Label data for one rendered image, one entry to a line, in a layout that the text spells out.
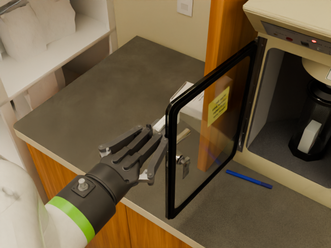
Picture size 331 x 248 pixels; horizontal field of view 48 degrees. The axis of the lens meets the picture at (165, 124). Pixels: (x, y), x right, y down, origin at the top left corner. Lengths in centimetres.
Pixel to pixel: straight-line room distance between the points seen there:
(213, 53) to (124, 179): 37
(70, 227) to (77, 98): 88
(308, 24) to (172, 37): 100
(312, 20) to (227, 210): 58
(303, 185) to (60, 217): 74
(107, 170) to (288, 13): 43
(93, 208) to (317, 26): 48
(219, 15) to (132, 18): 97
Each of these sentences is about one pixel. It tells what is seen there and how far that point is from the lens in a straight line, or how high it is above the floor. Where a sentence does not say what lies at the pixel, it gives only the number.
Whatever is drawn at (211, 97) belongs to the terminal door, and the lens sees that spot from 80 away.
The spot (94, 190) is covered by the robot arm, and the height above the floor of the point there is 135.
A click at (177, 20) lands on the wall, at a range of 158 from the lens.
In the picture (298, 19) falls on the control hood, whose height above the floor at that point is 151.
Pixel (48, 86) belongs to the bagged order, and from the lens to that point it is 179.
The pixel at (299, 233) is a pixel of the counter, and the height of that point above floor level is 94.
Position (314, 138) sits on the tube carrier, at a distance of 108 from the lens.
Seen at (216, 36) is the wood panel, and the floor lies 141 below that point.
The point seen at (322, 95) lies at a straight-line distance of 99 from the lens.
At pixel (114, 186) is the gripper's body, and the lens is 63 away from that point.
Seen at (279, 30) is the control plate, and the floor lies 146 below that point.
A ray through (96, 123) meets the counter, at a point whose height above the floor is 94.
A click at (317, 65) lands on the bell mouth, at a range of 92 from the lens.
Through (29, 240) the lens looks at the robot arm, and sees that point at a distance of 43.
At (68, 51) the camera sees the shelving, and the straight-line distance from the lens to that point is 170.
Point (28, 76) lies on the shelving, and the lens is 160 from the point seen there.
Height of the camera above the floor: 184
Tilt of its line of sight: 45 degrees down
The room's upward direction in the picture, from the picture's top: straight up
